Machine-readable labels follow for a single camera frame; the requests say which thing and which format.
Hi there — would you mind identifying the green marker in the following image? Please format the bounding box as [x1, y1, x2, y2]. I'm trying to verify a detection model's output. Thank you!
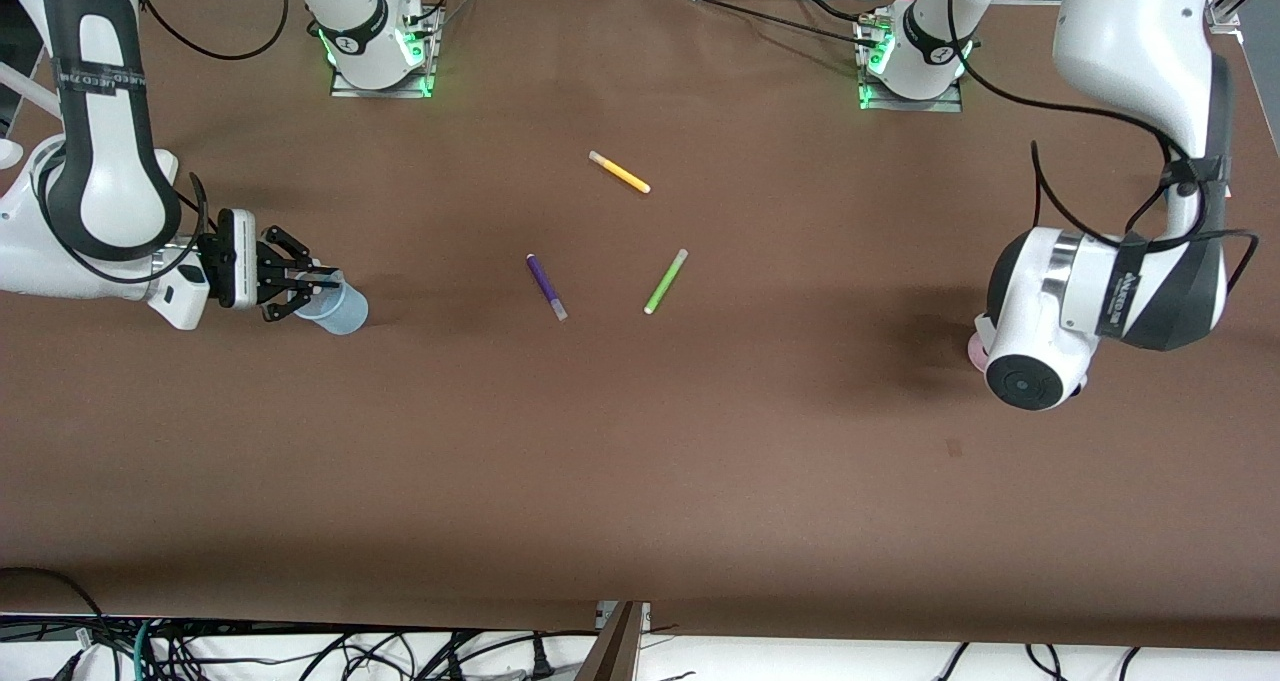
[643, 248, 690, 316]

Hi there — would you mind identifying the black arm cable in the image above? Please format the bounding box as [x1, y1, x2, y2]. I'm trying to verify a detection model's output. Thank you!
[34, 0, 292, 288]
[944, 0, 1262, 294]

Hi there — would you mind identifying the black power plug cable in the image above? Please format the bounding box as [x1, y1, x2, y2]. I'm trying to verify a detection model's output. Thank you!
[415, 628, 601, 681]

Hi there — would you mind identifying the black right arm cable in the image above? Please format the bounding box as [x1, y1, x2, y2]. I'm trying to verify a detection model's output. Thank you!
[34, 0, 292, 288]

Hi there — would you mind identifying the brown table mat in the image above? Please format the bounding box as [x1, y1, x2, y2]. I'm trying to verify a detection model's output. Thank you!
[0, 0, 1280, 652]

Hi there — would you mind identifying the blue cup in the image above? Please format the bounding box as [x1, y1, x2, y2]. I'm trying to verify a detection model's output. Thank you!
[293, 270, 370, 337]

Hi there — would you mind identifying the black cable on table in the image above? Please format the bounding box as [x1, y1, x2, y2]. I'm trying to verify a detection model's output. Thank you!
[678, 0, 873, 42]

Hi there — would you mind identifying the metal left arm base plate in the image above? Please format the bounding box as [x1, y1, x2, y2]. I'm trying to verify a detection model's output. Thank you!
[854, 13, 965, 114]

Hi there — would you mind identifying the aluminium frame post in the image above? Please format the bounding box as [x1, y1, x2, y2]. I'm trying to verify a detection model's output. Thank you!
[574, 601, 652, 681]

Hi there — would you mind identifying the purple marker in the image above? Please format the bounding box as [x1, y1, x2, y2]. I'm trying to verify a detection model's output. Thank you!
[526, 253, 569, 322]

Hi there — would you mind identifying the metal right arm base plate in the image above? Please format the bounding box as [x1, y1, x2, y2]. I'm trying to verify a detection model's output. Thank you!
[330, 3, 444, 100]

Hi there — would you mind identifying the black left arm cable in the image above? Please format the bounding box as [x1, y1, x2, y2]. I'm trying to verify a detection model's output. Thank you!
[944, 0, 1262, 294]

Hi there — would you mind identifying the yellow marker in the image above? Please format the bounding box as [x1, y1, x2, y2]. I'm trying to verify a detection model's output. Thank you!
[588, 150, 652, 195]

